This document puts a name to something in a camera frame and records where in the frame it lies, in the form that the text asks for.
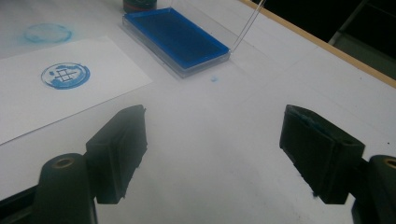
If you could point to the blue ink pad clear case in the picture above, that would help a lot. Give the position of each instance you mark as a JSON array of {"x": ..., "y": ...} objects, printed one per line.
[{"x": 180, "y": 37}]

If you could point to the white paper sheet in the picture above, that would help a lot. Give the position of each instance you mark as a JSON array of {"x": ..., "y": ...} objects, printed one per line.
[{"x": 102, "y": 81}]

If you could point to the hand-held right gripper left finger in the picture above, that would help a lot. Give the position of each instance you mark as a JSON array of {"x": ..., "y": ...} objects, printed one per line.
[{"x": 118, "y": 155}]

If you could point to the grey metal shelf frame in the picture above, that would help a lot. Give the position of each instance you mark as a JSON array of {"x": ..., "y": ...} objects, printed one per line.
[{"x": 364, "y": 53}]

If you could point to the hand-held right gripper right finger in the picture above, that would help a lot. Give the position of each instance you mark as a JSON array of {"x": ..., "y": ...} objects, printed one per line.
[{"x": 323, "y": 158}]

